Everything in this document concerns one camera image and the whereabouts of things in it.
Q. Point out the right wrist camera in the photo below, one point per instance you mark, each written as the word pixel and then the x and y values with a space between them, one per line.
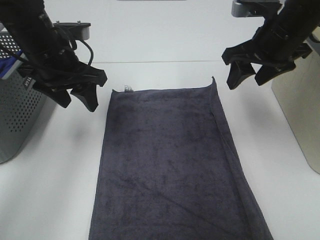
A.
pixel 255 8

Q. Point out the grey perforated plastic basket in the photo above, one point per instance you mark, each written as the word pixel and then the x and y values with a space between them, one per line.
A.
pixel 21 107

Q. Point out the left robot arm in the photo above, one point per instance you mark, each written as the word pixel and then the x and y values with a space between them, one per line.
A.
pixel 57 56

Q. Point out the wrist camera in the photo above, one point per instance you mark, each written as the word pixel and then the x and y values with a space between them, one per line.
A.
pixel 79 30
pixel 255 8

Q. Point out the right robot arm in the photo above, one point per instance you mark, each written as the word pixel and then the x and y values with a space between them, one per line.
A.
pixel 294 12

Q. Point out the blue cloth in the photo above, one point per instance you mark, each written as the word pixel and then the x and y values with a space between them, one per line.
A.
pixel 8 64

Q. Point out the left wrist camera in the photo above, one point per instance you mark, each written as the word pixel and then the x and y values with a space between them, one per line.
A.
pixel 79 30

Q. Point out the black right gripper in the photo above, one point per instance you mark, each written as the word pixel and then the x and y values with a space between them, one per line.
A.
pixel 272 47

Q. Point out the dark grey towel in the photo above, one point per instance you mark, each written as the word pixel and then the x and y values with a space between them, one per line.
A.
pixel 169 170

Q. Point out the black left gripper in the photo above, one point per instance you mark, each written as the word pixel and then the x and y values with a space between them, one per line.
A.
pixel 82 79

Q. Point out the beige plastic basket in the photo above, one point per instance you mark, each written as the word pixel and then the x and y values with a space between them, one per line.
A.
pixel 298 94

